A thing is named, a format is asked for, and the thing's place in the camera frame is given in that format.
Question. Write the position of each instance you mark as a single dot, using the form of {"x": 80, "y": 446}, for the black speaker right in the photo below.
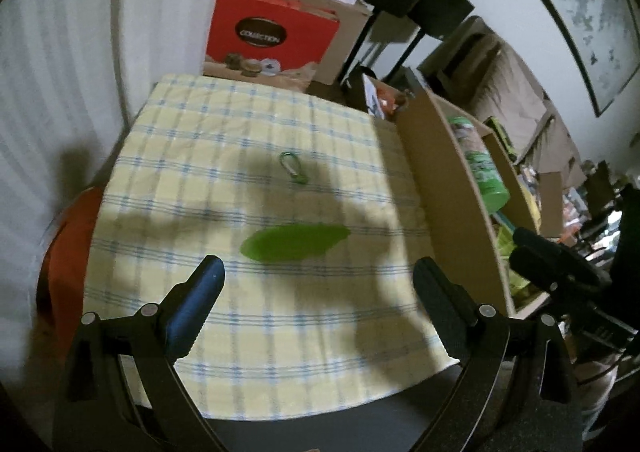
{"x": 439, "y": 18}

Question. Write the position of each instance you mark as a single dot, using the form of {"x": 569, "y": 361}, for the brown cardboard box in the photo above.
{"x": 352, "y": 19}

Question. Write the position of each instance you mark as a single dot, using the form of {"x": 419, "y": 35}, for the yellow checkered cloth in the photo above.
{"x": 311, "y": 207}

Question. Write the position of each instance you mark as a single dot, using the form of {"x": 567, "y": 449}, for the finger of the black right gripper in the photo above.
{"x": 545, "y": 242}
{"x": 558, "y": 273}

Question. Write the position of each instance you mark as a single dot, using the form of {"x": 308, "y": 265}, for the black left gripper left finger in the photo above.
{"x": 188, "y": 304}

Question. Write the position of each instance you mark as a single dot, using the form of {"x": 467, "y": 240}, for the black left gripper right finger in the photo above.
{"x": 450, "y": 308}

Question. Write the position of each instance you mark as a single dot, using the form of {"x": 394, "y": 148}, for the open cardboard storage box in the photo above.
{"x": 462, "y": 237}

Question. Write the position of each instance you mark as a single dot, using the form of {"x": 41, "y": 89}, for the brown sofa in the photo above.
{"x": 478, "y": 71}

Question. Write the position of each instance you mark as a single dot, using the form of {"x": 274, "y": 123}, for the green snack canister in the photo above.
{"x": 487, "y": 177}

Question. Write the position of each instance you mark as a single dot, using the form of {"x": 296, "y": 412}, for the green carabiner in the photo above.
{"x": 292, "y": 165}

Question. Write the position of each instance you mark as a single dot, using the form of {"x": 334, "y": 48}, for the red collection gift bag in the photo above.
{"x": 270, "y": 37}

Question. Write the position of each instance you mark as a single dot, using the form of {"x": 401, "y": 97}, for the white curtain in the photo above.
{"x": 74, "y": 74}

